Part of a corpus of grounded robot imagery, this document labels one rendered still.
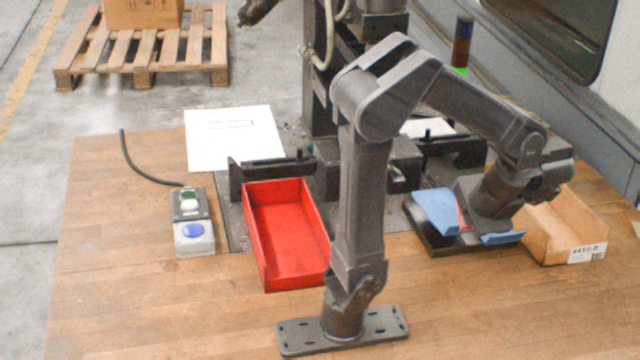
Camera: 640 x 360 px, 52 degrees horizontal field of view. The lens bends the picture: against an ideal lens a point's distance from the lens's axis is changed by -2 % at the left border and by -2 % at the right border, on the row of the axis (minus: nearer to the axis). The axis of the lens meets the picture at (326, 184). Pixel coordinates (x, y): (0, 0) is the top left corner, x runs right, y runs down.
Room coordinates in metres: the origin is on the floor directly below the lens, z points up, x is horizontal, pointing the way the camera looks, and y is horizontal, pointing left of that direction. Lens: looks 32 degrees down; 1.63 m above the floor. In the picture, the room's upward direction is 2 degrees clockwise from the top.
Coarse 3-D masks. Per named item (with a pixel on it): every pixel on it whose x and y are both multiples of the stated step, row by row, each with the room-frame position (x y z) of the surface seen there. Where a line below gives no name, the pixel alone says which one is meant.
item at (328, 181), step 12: (324, 168) 1.10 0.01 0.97; (408, 168) 1.13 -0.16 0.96; (420, 168) 1.14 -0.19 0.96; (324, 180) 1.09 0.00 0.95; (336, 180) 1.10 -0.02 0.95; (408, 180) 1.14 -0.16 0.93; (324, 192) 1.09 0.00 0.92; (336, 192) 1.10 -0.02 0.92; (396, 192) 1.13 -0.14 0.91; (408, 192) 1.14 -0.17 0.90
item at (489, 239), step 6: (492, 234) 0.97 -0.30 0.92; (498, 234) 0.97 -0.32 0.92; (504, 234) 0.94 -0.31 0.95; (510, 234) 0.94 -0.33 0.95; (516, 234) 0.95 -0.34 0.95; (522, 234) 0.95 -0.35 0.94; (486, 240) 0.94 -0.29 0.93; (492, 240) 0.94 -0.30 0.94; (498, 240) 0.94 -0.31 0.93; (504, 240) 0.95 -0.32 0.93; (510, 240) 0.96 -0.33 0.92; (516, 240) 0.96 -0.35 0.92
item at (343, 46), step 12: (336, 24) 1.34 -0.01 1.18; (336, 36) 1.27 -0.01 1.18; (348, 36) 1.29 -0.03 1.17; (348, 48) 1.19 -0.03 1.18; (360, 48) 1.23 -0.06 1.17; (348, 60) 1.19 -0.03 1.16; (324, 72) 1.17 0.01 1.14; (336, 72) 1.17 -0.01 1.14; (324, 84) 1.12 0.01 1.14; (324, 96) 1.09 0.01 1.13
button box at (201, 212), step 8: (120, 128) 1.37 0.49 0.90; (120, 136) 1.32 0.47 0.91; (128, 160) 1.21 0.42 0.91; (136, 168) 1.18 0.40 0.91; (144, 176) 1.16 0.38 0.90; (152, 176) 1.15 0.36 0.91; (168, 184) 1.13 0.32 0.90; (176, 184) 1.12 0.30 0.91; (184, 184) 1.11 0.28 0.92; (176, 192) 1.06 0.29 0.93; (200, 192) 1.06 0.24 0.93; (176, 200) 1.03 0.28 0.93; (184, 200) 1.03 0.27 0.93; (200, 200) 1.04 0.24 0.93; (176, 208) 1.01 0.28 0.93; (200, 208) 1.01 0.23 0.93; (176, 216) 0.98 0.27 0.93; (184, 216) 0.98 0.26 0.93; (192, 216) 0.98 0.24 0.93; (200, 216) 0.99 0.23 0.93; (208, 216) 0.99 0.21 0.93
